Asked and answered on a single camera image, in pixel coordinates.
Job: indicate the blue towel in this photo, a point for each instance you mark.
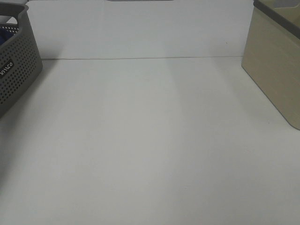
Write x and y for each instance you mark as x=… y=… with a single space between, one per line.
x=4 y=35

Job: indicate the beige plastic bin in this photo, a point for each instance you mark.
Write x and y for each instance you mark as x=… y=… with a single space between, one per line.
x=272 y=55

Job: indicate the grey perforated plastic basket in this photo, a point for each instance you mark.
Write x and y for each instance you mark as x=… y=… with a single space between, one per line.
x=20 y=61

